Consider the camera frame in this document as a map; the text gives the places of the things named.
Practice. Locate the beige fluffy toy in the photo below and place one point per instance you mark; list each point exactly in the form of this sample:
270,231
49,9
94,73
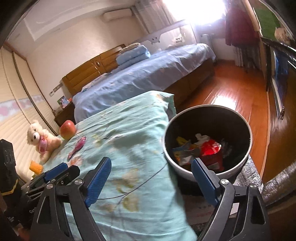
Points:
283,34

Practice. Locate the small photo frame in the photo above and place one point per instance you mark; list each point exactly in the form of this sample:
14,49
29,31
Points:
63,101

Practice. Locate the yellow corn toy left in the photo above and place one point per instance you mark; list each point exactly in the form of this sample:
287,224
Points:
36,168

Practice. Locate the white bed guard rail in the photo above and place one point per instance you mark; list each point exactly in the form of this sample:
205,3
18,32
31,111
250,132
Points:
157,34

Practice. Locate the red snack wrapper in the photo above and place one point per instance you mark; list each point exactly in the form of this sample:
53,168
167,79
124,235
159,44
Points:
211,150

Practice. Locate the black television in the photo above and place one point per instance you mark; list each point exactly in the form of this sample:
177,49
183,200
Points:
279,76

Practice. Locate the beige teddy bear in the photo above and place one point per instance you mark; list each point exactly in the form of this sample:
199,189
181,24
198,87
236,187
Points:
39,139

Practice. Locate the dark wooden nightstand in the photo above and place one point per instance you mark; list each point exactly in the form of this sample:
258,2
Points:
64,113

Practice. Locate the wall switch panel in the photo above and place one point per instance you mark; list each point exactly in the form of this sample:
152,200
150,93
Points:
55,90

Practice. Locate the bed with blue sheet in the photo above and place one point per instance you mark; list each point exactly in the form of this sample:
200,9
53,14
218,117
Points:
150,76

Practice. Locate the black round trash bin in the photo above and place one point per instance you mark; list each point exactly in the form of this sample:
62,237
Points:
178,170

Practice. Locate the white slatted wardrobe door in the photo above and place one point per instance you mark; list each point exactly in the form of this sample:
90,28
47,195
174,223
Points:
13,92

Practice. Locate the silver foil floor mat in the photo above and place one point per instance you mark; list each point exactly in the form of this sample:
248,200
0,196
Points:
247,176

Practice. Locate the light blue floral tablecloth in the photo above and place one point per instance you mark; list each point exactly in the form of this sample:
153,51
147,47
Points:
134,129

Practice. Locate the folded blue blanket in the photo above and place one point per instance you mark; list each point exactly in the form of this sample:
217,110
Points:
133,56

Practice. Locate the pink hair comb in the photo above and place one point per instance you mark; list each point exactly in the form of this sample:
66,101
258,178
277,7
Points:
78,143

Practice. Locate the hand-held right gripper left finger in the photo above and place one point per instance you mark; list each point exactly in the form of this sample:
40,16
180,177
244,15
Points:
98,182

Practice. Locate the brown wooden headboard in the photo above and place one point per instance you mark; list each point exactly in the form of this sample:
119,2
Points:
85,71

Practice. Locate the grey patterned curtain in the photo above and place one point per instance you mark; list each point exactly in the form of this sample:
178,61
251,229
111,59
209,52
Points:
249,55

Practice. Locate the red hanging coat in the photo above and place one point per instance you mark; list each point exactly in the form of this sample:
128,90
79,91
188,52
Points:
240,27

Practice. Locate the grey striped curtain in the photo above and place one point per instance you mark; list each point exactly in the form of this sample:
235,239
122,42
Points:
150,16

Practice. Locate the red yellow apple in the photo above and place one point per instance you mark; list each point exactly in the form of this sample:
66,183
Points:
67,129

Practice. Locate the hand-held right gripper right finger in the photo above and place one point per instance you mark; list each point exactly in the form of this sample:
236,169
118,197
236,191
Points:
204,183

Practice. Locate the white blue printed pillow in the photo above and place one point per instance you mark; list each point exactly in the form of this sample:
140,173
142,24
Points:
92,83

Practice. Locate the grey pillow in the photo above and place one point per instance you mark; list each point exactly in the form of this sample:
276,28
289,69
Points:
130,47

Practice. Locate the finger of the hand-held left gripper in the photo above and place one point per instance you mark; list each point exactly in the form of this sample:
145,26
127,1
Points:
70,172
55,170

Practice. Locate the bright window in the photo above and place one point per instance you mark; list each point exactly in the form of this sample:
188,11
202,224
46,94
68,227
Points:
196,11

